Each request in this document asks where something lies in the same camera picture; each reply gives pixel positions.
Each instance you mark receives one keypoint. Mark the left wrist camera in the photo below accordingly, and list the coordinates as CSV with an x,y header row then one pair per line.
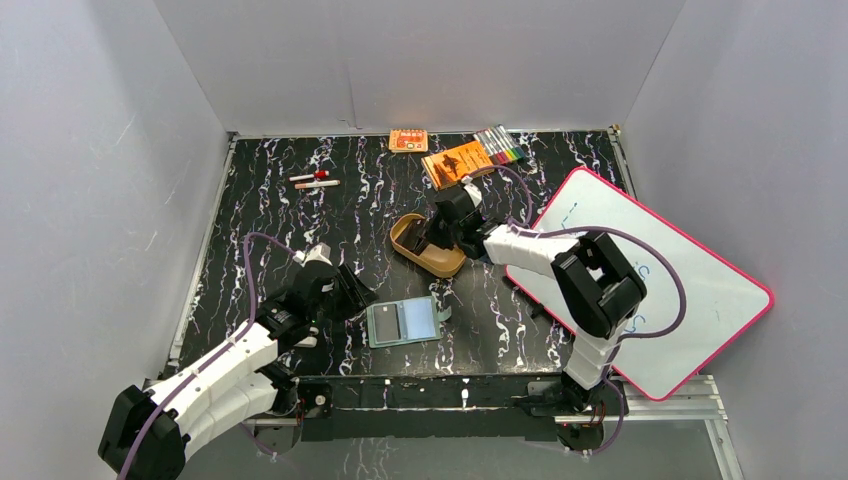
x,y
320,253

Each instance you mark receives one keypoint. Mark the tan oval tray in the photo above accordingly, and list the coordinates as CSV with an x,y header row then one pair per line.
x,y
442,263

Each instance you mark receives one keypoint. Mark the black base frame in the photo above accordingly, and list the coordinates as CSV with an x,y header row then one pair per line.
x,y
542,407

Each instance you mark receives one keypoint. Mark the red capped marker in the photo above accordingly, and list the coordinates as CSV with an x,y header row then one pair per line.
x,y
314,176

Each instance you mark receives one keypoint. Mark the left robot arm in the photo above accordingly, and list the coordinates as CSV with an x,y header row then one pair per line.
x,y
152,433

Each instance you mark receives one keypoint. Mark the pink framed whiteboard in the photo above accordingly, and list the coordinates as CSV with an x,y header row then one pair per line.
x,y
722,301

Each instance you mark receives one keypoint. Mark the black credit card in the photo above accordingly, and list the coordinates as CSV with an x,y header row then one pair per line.
x,y
386,323

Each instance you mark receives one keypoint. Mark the mint green card holder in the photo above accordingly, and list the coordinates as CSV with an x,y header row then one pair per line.
x,y
420,320

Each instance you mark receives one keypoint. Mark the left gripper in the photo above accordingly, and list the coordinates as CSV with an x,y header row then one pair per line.
x,y
347,291

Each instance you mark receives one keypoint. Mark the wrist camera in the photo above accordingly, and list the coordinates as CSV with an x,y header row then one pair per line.
x,y
473,192
320,253

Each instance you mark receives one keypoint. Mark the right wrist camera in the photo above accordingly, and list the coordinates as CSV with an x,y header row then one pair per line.
x,y
473,192

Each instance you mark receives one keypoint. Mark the small orange card box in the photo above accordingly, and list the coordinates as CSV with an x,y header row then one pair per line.
x,y
408,141

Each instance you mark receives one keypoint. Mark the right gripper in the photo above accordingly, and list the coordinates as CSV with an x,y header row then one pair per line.
x,y
433,235

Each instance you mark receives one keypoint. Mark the orange book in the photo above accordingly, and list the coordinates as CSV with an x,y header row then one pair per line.
x,y
448,167

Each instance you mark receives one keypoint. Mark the white stapler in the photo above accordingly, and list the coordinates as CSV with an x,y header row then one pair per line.
x,y
308,342

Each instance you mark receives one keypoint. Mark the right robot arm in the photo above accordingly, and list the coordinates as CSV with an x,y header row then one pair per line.
x,y
600,288

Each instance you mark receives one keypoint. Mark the white pink marker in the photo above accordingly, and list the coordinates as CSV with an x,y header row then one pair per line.
x,y
317,184

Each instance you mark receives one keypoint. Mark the set of coloured markers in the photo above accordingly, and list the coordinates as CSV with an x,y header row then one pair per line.
x,y
500,146

